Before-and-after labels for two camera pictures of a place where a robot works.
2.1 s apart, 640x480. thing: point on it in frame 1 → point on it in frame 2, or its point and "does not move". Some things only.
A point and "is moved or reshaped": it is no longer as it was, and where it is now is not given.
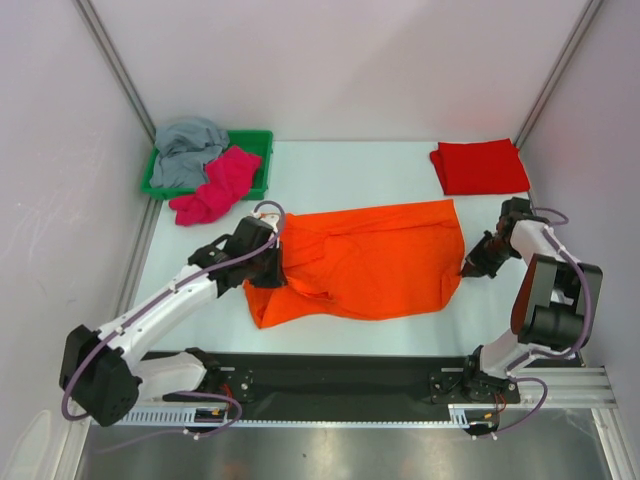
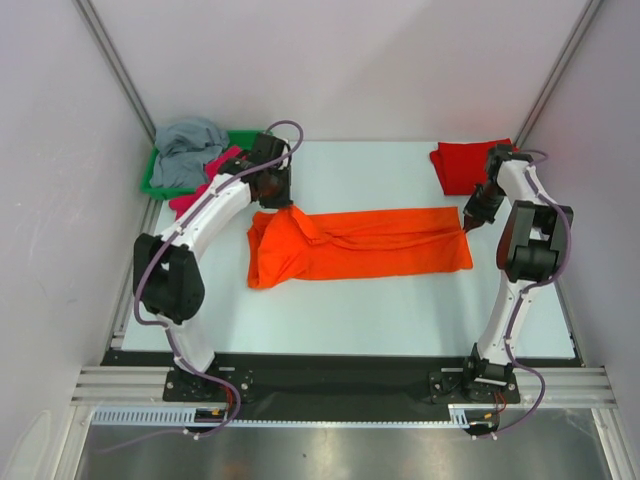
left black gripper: x=276 y=278 → x=283 y=199
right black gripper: x=486 y=255 → x=477 y=213
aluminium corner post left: x=95 y=26 does not move
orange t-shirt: x=370 y=263 is moved or reshaped
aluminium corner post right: x=574 y=39 does not move
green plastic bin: x=255 y=142 does not move
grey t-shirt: x=184 y=147 does not move
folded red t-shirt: x=482 y=167 does not move
